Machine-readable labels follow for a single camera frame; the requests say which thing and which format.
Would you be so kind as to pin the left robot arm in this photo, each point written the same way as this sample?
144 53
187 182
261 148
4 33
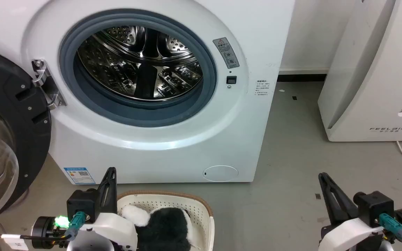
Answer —
47 228

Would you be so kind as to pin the black round washer door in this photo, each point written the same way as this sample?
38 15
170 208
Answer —
10 115

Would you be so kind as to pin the blue energy label sticker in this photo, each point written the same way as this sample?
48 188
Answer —
79 175

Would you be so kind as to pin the stainless steel washing machine drum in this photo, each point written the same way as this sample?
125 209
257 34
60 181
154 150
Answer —
141 62

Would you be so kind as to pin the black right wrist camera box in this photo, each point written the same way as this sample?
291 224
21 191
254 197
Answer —
373 207

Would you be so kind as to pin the round white filter cover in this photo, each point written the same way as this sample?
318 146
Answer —
220 173

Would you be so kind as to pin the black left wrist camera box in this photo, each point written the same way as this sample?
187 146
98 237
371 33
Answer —
80 204

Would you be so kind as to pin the white perforated laundry basket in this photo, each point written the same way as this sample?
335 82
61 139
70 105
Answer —
194 209

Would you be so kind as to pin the white front-load washing machine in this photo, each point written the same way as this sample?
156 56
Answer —
173 153

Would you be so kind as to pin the grey warning sticker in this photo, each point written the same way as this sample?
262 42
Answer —
226 52

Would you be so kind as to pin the chrome washing machine door hinge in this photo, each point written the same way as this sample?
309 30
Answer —
45 85

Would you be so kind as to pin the black and white plush toy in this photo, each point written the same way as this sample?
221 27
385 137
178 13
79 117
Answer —
166 228

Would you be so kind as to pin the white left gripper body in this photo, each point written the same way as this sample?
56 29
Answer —
110 230

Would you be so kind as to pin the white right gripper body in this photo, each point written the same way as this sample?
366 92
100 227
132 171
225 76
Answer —
349 233

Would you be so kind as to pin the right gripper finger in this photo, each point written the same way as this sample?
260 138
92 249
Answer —
327 202
344 204

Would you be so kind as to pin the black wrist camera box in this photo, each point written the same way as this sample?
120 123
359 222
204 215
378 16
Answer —
80 204
373 207

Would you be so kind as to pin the grey rubber door gasket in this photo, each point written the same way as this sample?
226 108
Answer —
141 113

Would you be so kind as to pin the small white text sticker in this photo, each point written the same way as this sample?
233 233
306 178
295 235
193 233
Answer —
262 88

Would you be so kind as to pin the black baseboard strip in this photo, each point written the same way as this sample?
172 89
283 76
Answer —
302 78

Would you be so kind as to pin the black door latch socket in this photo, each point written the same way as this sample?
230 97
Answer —
231 80

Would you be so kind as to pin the white air purifier appliance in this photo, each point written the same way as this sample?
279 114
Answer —
372 76

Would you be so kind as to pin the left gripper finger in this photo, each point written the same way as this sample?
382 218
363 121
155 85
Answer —
102 195
113 202

